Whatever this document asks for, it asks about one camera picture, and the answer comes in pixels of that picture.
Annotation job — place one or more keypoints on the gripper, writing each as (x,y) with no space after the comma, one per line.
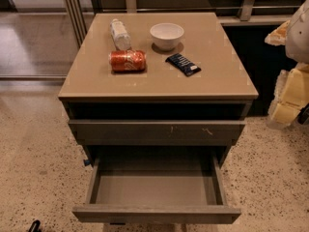
(298,38)

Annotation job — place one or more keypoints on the dark blue rxbar wrapper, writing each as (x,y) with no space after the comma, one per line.
(187,67)

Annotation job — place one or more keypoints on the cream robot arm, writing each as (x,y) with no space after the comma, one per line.
(296,48)

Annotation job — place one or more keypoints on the grey drawer cabinet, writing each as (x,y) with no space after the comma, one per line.
(221,91)

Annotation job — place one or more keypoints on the open middle drawer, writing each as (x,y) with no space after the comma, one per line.
(157,189)

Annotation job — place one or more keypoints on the white ceramic bowl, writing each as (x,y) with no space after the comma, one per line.
(166,36)

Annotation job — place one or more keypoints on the orange soda can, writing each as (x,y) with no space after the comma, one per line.
(127,60)

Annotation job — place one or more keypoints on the clear plastic water bottle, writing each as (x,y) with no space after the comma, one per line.
(120,35)

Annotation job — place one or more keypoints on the blue cabinet side knob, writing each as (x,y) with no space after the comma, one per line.
(86,162)

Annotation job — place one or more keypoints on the black object at floor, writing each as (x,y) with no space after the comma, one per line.
(35,226)

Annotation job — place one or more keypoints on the metal railing frame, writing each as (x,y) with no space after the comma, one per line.
(244,20)

